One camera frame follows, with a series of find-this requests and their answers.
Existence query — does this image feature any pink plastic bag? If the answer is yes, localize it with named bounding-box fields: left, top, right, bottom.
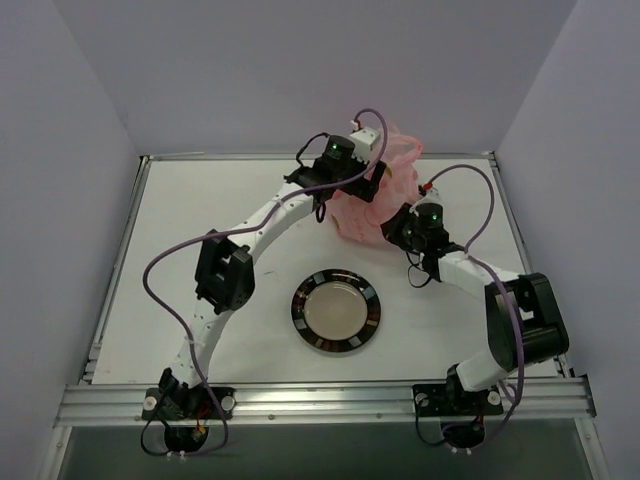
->
left=326, top=123, right=423, bottom=245

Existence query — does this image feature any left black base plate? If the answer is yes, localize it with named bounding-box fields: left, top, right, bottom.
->
left=140, top=386, right=236, bottom=421

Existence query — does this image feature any aluminium front rail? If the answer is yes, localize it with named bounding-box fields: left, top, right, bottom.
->
left=54, top=378, right=596, bottom=427

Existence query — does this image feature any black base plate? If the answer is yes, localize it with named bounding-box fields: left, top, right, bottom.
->
left=412, top=383, right=504, bottom=418
left=140, top=386, right=236, bottom=421

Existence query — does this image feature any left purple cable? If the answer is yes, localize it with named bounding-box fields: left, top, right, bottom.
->
left=142, top=107, right=389, bottom=456

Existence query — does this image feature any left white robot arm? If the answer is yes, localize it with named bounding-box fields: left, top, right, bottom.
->
left=165, top=127, right=388, bottom=419

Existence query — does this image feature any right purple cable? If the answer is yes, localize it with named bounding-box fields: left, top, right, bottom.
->
left=422, top=165, right=526, bottom=449

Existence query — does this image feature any purple cable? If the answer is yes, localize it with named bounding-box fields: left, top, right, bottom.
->
left=422, top=165, right=526, bottom=449
left=142, top=107, right=389, bottom=456

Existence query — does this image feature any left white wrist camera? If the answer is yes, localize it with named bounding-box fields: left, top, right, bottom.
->
left=348, top=120, right=380, bottom=163

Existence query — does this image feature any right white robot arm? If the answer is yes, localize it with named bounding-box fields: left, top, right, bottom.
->
left=381, top=202, right=570, bottom=413

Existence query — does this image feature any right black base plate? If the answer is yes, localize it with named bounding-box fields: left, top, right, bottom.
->
left=412, top=383, right=504, bottom=418

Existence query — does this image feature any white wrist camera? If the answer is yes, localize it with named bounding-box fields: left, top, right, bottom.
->
left=416, top=182, right=443, bottom=205
left=348, top=120, right=380, bottom=163

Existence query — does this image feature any black rimmed ceramic plate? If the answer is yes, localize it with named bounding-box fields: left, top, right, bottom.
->
left=290, top=269, right=382, bottom=355

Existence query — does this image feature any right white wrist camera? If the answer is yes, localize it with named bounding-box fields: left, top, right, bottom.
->
left=416, top=182, right=443, bottom=205

